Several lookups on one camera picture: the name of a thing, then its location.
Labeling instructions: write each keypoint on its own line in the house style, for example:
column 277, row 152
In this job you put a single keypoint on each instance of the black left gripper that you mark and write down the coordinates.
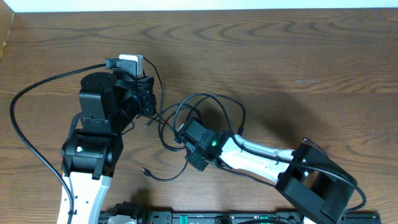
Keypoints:
column 147, row 96

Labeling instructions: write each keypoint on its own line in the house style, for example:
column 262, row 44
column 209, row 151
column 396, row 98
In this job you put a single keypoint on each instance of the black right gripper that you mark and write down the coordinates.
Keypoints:
column 192, row 159

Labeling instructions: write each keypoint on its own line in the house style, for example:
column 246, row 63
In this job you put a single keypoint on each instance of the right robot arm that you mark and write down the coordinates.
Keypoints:
column 315, row 185

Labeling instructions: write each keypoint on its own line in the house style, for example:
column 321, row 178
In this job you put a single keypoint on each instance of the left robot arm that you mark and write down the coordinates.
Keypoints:
column 109, row 103

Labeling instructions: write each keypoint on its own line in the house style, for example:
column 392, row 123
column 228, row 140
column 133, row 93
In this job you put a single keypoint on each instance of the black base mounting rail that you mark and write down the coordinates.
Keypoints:
column 202, row 218

